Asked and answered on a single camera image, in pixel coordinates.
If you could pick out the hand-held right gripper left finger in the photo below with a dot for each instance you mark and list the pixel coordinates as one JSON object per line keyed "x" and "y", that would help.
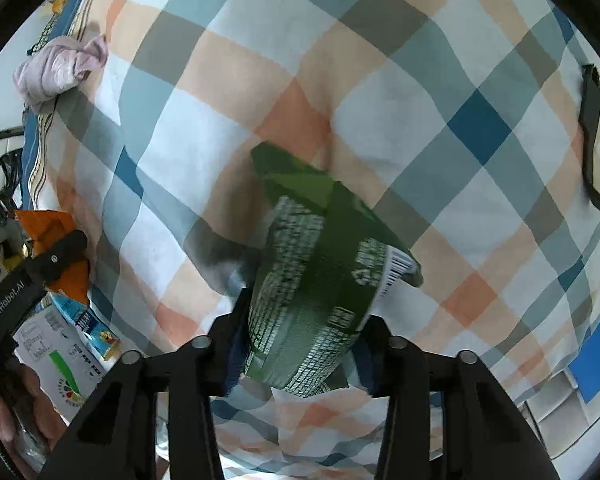
{"x": 234, "y": 355}

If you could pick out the person's left hand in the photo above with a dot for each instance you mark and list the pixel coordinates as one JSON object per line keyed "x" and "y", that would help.
{"x": 15, "y": 405}

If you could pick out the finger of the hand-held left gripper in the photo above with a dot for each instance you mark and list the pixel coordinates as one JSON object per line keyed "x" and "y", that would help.
{"x": 62, "y": 255}

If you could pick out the white printed box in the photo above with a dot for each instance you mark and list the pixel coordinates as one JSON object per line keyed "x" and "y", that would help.
{"x": 55, "y": 360}

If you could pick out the orange snack packet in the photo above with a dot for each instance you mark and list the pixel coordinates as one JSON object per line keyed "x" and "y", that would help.
{"x": 60, "y": 255}

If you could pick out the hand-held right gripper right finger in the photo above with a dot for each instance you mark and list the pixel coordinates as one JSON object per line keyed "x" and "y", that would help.
{"x": 367, "y": 360}

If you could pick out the blue snack packet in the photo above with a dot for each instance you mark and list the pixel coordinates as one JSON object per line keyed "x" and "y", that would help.
{"x": 87, "y": 322}

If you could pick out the checked blanket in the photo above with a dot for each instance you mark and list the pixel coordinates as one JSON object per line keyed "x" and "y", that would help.
{"x": 330, "y": 160}

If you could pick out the lilac crumpled cloth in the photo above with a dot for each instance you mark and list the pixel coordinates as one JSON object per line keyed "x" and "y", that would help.
{"x": 60, "y": 70}

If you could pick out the blue flat board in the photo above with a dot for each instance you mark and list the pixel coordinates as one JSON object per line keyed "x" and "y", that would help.
{"x": 596, "y": 355}

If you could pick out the blue striped bed sheet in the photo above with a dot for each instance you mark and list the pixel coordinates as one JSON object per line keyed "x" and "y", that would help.
{"x": 55, "y": 25}

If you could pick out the black plastic bag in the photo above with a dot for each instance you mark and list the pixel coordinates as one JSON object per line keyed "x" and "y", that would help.
{"x": 7, "y": 180}

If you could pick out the green snack packet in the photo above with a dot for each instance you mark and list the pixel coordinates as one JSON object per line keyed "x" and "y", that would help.
{"x": 310, "y": 285}

